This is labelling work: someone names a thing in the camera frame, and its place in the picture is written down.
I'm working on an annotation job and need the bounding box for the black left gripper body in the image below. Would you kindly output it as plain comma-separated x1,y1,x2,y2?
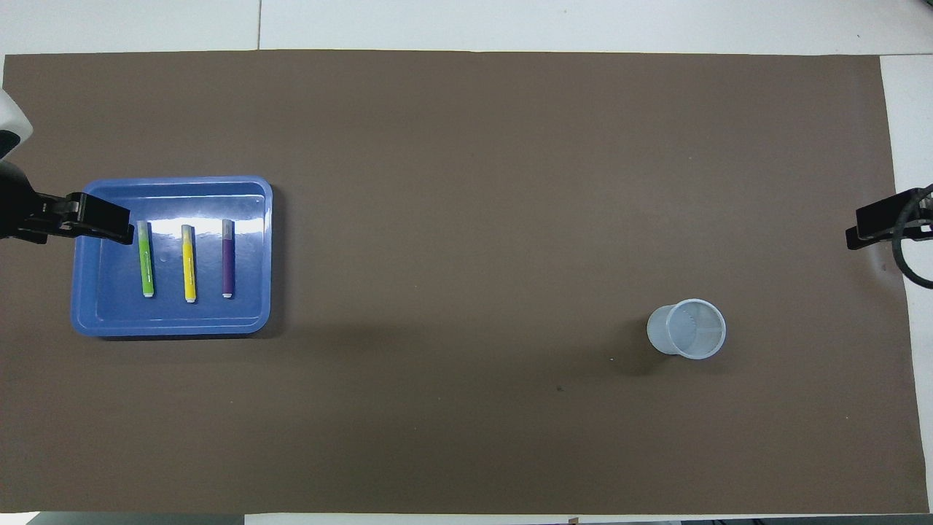
0,160,75,246

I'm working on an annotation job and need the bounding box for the blue plastic tray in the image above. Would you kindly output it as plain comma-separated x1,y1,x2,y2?
71,175,274,338

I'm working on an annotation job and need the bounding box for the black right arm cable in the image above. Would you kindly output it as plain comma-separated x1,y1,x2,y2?
892,185,933,289

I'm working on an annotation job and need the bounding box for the brown table mat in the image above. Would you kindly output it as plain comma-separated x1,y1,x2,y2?
0,50,930,515

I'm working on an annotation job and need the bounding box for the purple marker pen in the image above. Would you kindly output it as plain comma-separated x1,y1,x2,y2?
221,219,235,300

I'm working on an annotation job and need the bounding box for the yellow marker pen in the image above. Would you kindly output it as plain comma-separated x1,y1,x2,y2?
181,225,198,304

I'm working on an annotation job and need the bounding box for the green marker pen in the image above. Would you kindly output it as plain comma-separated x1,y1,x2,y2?
137,220,155,299

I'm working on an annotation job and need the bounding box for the translucent plastic cup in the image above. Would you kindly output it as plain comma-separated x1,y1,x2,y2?
647,298,727,360

